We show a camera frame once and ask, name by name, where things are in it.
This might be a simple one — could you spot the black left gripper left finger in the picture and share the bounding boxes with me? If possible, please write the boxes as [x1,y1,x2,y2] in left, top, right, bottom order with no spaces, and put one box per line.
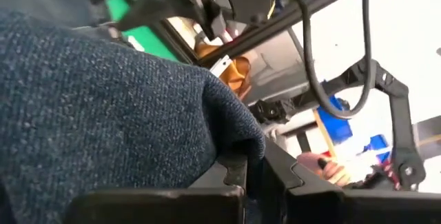
[64,154,248,224]

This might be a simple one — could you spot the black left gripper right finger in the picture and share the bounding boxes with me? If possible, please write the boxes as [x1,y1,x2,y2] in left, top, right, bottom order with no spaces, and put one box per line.
[263,139,441,224]

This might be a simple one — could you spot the dark blue denim jeans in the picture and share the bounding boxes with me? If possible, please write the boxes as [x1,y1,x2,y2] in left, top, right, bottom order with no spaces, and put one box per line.
[0,0,267,224]

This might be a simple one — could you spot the blue plastic bin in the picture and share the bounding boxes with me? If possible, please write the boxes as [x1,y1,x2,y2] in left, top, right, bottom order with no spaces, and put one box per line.
[316,94,354,145]

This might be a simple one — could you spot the green table mat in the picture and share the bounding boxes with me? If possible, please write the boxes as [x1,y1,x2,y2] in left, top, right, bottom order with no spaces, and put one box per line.
[104,0,182,63]

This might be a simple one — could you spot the person's hand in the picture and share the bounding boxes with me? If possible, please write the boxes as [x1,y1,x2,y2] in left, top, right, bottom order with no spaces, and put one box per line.
[296,151,352,188]

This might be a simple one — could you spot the black handle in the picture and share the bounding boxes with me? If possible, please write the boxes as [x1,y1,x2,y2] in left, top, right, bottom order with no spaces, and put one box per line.
[316,157,332,170]

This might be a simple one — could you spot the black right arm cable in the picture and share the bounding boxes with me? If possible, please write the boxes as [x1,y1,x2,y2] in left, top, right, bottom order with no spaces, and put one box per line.
[273,0,377,121]

